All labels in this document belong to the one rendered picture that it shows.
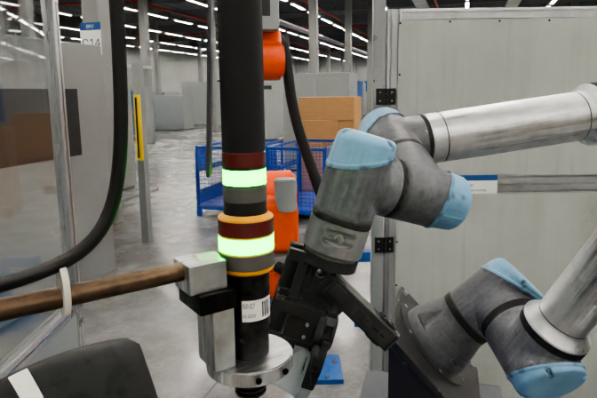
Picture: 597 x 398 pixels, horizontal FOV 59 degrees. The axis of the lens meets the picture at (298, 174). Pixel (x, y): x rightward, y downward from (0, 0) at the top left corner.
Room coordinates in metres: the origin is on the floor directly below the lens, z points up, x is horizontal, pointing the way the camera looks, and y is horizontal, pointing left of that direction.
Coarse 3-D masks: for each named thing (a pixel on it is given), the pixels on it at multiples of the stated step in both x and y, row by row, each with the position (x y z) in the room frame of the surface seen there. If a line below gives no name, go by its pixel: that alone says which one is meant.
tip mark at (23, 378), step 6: (18, 372) 0.44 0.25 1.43; (24, 372) 0.44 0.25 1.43; (12, 378) 0.43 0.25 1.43; (18, 378) 0.44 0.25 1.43; (24, 378) 0.44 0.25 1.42; (30, 378) 0.44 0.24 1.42; (12, 384) 0.43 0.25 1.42; (18, 384) 0.43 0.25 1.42; (24, 384) 0.43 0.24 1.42; (30, 384) 0.44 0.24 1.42; (18, 390) 0.43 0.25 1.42; (24, 390) 0.43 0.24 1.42; (30, 390) 0.43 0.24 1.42; (36, 390) 0.44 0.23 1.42; (24, 396) 0.43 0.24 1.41; (30, 396) 0.43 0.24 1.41; (36, 396) 0.43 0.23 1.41; (42, 396) 0.43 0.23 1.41
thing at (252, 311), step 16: (240, 288) 0.39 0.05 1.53; (256, 288) 0.39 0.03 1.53; (240, 304) 0.39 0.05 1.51; (256, 304) 0.39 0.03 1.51; (240, 320) 0.39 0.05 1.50; (256, 320) 0.39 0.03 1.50; (240, 336) 0.39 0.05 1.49; (256, 336) 0.39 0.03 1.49; (240, 352) 0.39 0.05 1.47; (256, 352) 0.39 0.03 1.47
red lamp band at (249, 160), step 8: (264, 152) 0.40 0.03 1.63; (224, 160) 0.39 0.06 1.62; (232, 160) 0.39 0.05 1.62; (240, 160) 0.39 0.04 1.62; (248, 160) 0.39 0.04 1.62; (256, 160) 0.39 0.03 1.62; (264, 160) 0.40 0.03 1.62; (232, 168) 0.39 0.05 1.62; (240, 168) 0.39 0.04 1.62; (248, 168) 0.39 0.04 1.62; (256, 168) 0.39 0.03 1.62
